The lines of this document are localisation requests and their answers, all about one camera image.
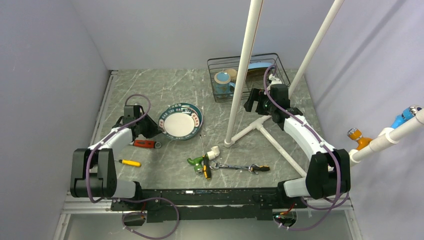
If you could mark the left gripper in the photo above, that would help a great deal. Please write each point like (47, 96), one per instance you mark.
(154, 129)

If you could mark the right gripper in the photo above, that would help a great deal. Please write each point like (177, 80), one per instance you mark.
(257, 95)

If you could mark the blue plate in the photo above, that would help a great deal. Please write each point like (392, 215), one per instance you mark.
(260, 65)

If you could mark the green rimmed white plate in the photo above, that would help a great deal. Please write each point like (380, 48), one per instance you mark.
(181, 121)

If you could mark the white ceramic bowl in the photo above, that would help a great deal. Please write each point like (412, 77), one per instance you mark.
(233, 74)

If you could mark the blue butterfly mug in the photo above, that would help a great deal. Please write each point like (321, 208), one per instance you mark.
(223, 85)

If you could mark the yellow brown patterned plate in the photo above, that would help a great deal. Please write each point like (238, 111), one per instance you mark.
(256, 76)

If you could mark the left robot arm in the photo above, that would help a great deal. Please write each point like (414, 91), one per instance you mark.
(93, 172)

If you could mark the white pvc elbow fitting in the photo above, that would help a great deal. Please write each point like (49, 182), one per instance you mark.
(213, 153)

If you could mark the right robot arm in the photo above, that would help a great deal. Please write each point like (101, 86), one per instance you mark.
(328, 173)

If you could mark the small yellow screwdriver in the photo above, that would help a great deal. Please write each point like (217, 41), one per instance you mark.
(130, 163)

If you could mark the green pipe fitting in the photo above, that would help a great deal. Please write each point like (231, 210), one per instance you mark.
(197, 164)

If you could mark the black yellow screwdriver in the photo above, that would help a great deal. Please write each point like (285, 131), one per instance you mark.
(205, 160)

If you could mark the steel ratchet wrench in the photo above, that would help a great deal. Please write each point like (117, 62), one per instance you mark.
(253, 168)

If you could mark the orange valve knob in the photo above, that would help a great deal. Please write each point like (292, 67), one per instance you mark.
(357, 136)

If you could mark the blue valve knob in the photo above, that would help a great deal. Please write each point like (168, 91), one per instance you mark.
(406, 115)

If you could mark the red handled adjustable wrench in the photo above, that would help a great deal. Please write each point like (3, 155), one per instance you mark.
(149, 144)

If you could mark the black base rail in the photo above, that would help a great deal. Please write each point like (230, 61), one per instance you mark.
(260, 203)

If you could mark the white pvc pipe frame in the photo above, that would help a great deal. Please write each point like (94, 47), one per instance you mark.
(389, 137)

